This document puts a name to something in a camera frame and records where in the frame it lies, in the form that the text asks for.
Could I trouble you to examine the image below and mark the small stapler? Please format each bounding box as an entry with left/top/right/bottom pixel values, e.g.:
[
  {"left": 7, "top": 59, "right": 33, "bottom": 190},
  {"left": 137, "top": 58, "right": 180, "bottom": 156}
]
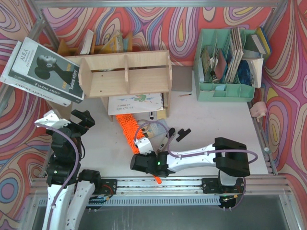
[{"left": 157, "top": 127, "right": 176, "bottom": 153}]

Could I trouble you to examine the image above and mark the orange microfiber duster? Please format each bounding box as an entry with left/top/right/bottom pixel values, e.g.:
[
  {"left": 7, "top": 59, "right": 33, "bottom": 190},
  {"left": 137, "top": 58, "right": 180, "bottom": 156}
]
[{"left": 115, "top": 114, "right": 163, "bottom": 185}]

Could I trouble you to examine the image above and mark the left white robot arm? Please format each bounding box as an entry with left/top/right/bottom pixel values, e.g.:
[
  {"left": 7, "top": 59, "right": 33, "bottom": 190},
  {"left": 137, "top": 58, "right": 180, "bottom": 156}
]
[{"left": 35, "top": 110, "right": 101, "bottom": 230}]

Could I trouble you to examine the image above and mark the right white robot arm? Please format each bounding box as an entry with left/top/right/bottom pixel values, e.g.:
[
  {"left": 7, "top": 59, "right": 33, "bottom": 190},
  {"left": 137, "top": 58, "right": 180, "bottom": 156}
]
[{"left": 130, "top": 137, "right": 250, "bottom": 178}]

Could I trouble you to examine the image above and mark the light wooden bookshelf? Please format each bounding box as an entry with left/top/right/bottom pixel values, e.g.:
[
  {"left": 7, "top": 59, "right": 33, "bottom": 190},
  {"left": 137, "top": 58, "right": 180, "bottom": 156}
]
[{"left": 67, "top": 50, "right": 173, "bottom": 116}]

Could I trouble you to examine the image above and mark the spiral sketchbook with frog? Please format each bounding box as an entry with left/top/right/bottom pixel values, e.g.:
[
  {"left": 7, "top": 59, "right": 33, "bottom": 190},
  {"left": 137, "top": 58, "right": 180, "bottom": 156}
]
[{"left": 108, "top": 93, "right": 164, "bottom": 115}]

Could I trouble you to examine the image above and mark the black clip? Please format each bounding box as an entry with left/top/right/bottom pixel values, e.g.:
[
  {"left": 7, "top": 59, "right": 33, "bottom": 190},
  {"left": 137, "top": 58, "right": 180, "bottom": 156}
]
[{"left": 176, "top": 128, "right": 191, "bottom": 142}]

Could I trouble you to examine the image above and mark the white book in rack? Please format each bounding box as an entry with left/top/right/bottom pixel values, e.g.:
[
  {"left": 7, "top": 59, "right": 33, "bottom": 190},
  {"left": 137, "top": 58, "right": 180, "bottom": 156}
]
[{"left": 78, "top": 29, "right": 94, "bottom": 55}]

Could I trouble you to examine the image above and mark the small pencil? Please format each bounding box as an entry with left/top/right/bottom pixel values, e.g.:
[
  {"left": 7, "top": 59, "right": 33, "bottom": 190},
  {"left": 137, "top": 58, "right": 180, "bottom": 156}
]
[{"left": 179, "top": 93, "right": 192, "bottom": 97}]

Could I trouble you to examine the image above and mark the yellow book in rack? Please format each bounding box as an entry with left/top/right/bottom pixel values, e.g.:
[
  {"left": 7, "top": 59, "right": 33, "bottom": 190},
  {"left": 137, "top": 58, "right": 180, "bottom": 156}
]
[{"left": 98, "top": 31, "right": 124, "bottom": 54}]

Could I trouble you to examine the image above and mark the large Twins story magazine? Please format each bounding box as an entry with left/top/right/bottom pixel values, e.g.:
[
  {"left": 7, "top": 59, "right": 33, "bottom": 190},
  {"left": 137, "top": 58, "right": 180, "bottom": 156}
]
[{"left": 9, "top": 37, "right": 84, "bottom": 104}]

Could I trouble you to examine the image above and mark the white book under magazine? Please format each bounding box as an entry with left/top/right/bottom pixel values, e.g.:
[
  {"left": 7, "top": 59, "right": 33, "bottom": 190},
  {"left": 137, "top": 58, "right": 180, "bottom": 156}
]
[{"left": 0, "top": 41, "right": 71, "bottom": 107}]

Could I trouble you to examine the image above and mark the grey notebook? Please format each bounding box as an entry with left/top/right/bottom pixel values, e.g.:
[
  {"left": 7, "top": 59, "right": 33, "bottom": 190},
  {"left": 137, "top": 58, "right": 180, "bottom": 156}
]
[{"left": 172, "top": 66, "right": 192, "bottom": 92}]

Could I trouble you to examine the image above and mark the mint green desk organizer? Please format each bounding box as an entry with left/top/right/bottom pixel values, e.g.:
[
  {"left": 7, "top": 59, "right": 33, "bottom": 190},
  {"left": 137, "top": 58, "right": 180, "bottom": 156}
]
[{"left": 193, "top": 27, "right": 255, "bottom": 102}]

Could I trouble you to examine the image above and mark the red brown booklet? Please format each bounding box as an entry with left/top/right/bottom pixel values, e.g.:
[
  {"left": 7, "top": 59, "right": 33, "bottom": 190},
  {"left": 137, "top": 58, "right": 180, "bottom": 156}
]
[{"left": 214, "top": 49, "right": 227, "bottom": 80}]

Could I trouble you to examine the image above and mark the pink pig figurine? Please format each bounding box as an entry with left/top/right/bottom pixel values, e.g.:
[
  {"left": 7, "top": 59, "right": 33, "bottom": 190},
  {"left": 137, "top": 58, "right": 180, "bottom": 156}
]
[{"left": 250, "top": 101, "right": 267, "bottom": 122}]

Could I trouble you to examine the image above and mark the blue patterned book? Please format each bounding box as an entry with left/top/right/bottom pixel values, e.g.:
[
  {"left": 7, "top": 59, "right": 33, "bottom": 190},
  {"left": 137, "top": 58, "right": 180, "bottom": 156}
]
[{"left": 237, "top": 60, "right": 251, "bottom": 86}]

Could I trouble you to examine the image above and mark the white open book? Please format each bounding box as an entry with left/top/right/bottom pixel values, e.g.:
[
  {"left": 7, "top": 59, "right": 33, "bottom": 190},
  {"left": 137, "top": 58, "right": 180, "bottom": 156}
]
[{"left": 246, "top": 57, "right": 263, "bottom": 88}]

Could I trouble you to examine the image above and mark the grey book on organizer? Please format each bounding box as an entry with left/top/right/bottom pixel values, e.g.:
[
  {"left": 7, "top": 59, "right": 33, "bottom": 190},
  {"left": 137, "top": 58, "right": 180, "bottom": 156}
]
[{"left": 244, "top": 34, "right": 266, "bottom": 55}]

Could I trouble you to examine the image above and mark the blue yellow book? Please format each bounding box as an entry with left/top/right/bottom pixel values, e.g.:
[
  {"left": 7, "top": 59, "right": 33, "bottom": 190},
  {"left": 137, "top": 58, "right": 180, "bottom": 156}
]
[{"left": 256, "top": 27, "right": 272, "bottom": 56}]

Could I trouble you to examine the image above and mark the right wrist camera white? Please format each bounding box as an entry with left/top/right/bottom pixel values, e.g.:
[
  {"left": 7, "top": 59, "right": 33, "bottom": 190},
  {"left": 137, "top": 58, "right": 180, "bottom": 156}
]
[{"left": 134, "top": 137, "right": 154, "bottom": 155}]

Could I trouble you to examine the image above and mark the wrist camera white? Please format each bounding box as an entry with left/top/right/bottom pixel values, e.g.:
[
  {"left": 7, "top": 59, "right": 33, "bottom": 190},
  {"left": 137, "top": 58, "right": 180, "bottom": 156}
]
[
  {"left": 134, "top": 137, "right": 154, "bottom": 155},
  {"left": 35, "top": 110, "right": 71, "bottom": 129}
]

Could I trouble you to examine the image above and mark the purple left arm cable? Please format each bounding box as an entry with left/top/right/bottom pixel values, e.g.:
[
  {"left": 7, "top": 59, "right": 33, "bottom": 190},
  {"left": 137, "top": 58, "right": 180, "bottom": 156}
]
[{"left": 40, "top": 126, "right": 81, "bottom": 228}]

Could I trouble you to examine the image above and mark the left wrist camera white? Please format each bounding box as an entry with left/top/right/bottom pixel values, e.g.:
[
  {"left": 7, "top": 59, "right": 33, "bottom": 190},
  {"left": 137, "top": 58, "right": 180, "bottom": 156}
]
[{"left": 35, "top": 110, "right": 71, "bottom": 129}]

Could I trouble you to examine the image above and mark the tape roll ring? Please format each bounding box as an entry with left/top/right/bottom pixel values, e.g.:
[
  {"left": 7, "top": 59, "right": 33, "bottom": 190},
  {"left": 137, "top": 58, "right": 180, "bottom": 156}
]
[{"left": 137, "top": 119, "right": 151, "bottom": 134}]

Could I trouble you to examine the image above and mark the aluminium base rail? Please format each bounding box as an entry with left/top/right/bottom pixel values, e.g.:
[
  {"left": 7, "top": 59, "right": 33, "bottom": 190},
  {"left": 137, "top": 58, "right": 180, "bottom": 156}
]
[{"left": 31, "top": 174, "right": 293, "bottom": 207}]

